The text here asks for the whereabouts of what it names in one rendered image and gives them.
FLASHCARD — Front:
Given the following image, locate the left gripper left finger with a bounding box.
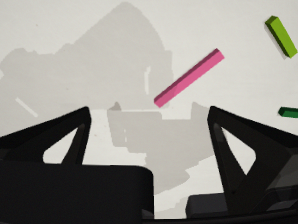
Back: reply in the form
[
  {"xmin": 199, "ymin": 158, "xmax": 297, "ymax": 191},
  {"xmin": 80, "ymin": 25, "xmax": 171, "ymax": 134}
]
[{"xmin": 0, "ymin": 106, "xmax": 92, "ymax": 164}]

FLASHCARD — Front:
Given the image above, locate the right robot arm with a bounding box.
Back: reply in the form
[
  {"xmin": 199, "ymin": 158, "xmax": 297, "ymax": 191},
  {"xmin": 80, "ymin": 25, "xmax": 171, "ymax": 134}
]
[{"xmin": 191, "ymin": 211, "xmax": 228, "ymax": 218}]

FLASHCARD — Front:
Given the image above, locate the pink rod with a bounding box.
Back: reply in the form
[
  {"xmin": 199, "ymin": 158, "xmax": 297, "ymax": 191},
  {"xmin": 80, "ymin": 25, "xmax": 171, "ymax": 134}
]
[{"xmin": 154, "ymin": 48, "xmax": 225, "ymax": 107}]

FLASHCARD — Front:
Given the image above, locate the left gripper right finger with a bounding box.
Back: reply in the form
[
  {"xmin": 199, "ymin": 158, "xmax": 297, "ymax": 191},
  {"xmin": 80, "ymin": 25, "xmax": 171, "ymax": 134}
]
[{"xmin": 207, "ymin": 106, "xmax": 298, "ymax": 215}]

